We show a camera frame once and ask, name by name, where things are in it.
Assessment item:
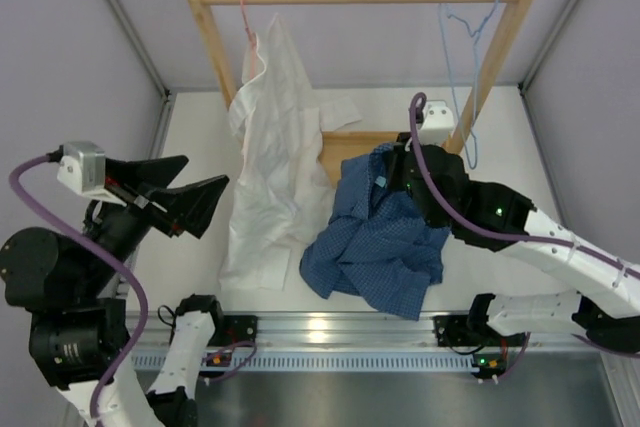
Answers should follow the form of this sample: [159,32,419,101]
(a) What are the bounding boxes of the white shirt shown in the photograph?
[219,16,362,291]

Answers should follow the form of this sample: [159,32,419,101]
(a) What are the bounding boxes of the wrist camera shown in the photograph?
[416,100,456,146]
[57,141,125,206]

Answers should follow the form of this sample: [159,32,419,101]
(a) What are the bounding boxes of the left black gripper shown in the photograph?
[79,152,229,292]

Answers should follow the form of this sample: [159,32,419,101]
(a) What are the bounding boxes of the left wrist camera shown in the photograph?
[57,141,125,206]

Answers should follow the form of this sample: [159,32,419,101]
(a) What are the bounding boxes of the wooden clothes rack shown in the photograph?
[187,0,533,187]

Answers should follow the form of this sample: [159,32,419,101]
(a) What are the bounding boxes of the light blue wire hanger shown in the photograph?
[437,0,500,170]

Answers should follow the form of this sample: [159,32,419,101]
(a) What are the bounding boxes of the blue checkered shirt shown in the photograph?
[299,143,450,321]

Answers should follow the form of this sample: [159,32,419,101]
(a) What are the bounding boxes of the pink wire hanger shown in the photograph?
[240,0,257,80]

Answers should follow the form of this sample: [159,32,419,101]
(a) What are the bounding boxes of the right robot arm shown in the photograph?
[383,134,639,358]

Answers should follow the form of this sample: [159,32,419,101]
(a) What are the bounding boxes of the aluminium mounting rail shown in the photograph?
[138,312,590,352]

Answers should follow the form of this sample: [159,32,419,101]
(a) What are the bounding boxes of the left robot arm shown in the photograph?
[1,145,229,426]

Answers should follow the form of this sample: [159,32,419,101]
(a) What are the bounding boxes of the slotted cable duct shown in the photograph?
[127,351,506,372]

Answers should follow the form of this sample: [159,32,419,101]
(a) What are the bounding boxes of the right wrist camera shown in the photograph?
[416,100,456,146]

